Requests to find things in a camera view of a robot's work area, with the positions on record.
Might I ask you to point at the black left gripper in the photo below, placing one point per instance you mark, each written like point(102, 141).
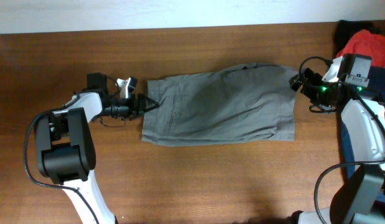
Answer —
point(137, 107)

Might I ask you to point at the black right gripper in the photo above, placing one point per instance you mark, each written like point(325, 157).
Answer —
point(314, 79)

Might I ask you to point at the grey shorts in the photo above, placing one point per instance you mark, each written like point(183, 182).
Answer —
point(246, 102)

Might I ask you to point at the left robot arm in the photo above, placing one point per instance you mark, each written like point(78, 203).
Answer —
point(66, 153)

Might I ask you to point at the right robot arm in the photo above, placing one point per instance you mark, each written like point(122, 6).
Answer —
point(355, 202)

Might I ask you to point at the navy blue garment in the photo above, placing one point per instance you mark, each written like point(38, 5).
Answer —
point(361, 137)

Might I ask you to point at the black garment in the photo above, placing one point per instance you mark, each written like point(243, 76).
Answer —
point(346, 29)

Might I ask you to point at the red garment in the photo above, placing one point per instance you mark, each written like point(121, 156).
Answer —
point(367, 44)

